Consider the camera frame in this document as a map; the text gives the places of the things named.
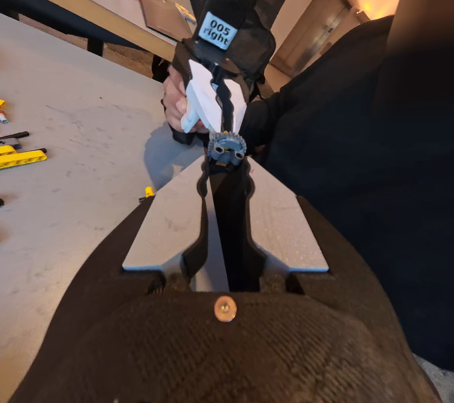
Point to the pile of loose building pieces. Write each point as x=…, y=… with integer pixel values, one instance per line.
x=21, y=158

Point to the person's black top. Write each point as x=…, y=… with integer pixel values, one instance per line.
x=390, y=197

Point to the brown clipboard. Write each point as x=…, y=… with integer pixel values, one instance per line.
x=163, y=16

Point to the tall brown door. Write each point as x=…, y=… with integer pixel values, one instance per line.
x=319, y=27

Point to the yellow frame block assembly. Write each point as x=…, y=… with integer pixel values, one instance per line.
x=149, y=191

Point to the person's right hand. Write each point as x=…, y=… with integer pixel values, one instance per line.
x=173, y=101

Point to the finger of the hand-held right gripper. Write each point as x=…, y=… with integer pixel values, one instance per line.
x=238, y=101
x=202, y=98

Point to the light grey desk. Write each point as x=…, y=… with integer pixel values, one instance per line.
x=88, y=108

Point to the grey gear block assembly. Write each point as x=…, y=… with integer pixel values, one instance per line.
x=227, y=147

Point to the person's right forearm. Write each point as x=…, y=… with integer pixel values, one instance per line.
x=301, y=101

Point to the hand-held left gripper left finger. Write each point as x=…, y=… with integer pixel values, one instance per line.
x=170, y=229

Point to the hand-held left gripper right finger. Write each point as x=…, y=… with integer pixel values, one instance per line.
x=287, y=229

